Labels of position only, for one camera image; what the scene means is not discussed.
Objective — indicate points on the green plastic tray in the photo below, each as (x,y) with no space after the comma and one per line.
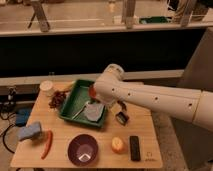
(75,101)

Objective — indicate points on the black handled brush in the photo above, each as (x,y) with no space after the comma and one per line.
(122,116)

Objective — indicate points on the blue box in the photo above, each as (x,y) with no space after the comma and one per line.
(22,116)

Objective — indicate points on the grey towel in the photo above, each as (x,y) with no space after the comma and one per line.
(93,112)

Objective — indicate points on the red bowl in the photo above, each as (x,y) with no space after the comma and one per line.
(92,92)

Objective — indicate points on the purple bowl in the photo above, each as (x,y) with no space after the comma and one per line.
(82,150)

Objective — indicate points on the blue sponge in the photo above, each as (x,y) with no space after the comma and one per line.
(31,131)

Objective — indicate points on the white cup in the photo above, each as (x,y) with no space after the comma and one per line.
(47,88)

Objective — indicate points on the dark red grapes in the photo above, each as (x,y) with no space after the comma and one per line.
(57,99)

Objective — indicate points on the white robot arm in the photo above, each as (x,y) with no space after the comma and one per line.
(191,105)

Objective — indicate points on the black remote control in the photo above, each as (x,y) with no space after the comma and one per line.
(134,148)

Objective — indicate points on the red chili pepper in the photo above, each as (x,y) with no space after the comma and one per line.
(48,144)

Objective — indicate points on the orange fruit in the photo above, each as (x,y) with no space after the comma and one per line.
(117,145)

